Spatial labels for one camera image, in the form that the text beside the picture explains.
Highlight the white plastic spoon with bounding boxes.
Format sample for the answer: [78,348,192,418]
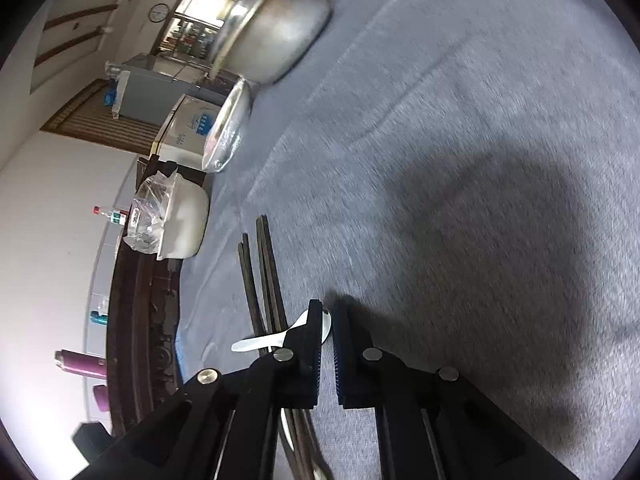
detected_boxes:
[231,309,333,352]

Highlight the brown wooden door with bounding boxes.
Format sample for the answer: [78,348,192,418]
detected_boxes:
[40,80,166,156]

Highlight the grey refrigerator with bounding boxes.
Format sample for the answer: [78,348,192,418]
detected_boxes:
[112,54,211,123]

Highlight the clear plastic wrap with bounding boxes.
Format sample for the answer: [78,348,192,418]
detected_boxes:
[122,170,178,256]

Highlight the red-capped plastic bottle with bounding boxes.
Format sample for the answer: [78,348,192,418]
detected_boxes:
[93,206,128,225]

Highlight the dark wooden chopstick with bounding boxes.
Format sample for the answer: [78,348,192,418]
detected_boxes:
[242,232,271,337]
[237,242,265,337]
[261,215,326,480]
[256,217,316,480]

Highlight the white ceramic bowl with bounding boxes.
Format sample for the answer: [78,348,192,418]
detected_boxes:
[156,172,210,261]

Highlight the grey table cloth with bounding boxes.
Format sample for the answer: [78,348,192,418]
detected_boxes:
[175,0,636,480]

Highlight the plastic-wrapped food dish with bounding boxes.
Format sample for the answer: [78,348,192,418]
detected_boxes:
[201,77,253,173]

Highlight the purple thermos flask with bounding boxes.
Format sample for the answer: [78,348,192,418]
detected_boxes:
[55,350,108,378]

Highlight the blue table cloth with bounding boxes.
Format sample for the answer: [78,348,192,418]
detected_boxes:
[175,330,189,377]

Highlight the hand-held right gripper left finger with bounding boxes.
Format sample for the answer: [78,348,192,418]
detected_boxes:
[65,299,323,480]

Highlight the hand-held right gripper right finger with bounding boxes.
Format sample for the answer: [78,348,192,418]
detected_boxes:
[332,300,586,480]

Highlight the white chest freezer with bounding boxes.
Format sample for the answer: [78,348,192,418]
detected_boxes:
[151,94,226,171]

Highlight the aluminium cooking pot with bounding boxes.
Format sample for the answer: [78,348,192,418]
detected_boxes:
[220,0,332,83]

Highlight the carved dark wooden table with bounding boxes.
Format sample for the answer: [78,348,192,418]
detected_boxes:
[107,157,211,436]

